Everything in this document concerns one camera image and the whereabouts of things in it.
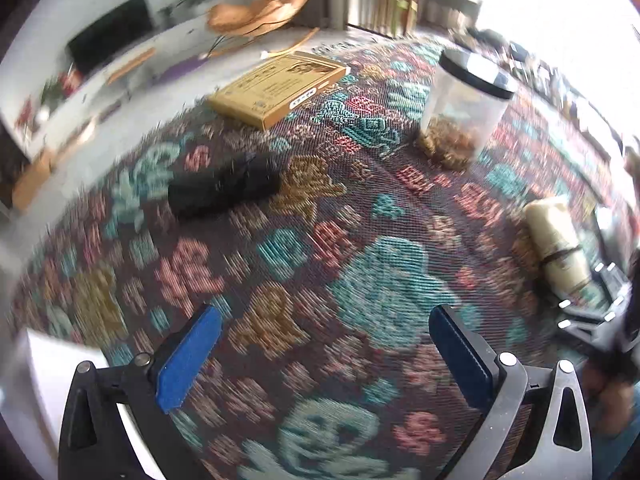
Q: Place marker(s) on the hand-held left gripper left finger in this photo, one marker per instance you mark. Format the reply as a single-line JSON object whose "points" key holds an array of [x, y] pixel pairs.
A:
{"points": [[190, 355]]}

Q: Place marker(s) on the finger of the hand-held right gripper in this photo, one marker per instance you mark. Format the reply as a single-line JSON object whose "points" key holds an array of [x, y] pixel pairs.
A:
{"points": [[590, 320], [612, 276]]}

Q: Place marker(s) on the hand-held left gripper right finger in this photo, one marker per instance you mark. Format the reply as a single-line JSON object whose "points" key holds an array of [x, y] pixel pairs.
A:
{"points": [[460, 355]]}

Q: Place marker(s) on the cream cloth bag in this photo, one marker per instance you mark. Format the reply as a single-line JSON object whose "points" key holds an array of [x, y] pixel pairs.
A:
{"points": [[552, 240]]}

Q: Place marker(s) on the colourful patterned woven blanket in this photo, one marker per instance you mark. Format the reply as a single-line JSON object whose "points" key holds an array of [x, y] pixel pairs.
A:
{"points": [[350, 270]]}

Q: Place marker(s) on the black cloth bundle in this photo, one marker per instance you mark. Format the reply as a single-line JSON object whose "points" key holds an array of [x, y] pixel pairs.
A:
{"points": [[222, 190]]}

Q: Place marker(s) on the cluttered row of small household things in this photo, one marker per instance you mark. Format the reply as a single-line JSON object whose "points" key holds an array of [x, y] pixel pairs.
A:
{"points": [[550, 80]]}

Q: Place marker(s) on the clear plastic jar black lid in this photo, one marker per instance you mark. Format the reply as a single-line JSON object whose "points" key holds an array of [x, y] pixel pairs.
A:
{"points": [[460, 110]]}

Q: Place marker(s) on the white television cabinet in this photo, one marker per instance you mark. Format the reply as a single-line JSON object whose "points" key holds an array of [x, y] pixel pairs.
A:
{"points": [[100, 90]]}

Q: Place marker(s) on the flat yellow cardboard box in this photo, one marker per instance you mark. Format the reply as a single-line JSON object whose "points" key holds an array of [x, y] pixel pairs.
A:
{"points": [[275, 87]]}

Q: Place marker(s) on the red flower arrangement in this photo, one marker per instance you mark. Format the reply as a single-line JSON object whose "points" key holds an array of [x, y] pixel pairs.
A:
{"points": [[25, 112]]}

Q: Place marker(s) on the potted plant with red ornaments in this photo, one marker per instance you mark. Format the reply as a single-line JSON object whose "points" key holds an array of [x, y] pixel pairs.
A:
{"points": [[57, 87]]}

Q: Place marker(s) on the flat screen television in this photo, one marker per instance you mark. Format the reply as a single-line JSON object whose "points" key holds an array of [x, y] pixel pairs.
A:
{"points": [[110, 32]]}

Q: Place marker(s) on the orange lounge chair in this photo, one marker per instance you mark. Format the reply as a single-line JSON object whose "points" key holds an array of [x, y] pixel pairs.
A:
{"points": [[260, 10]]}

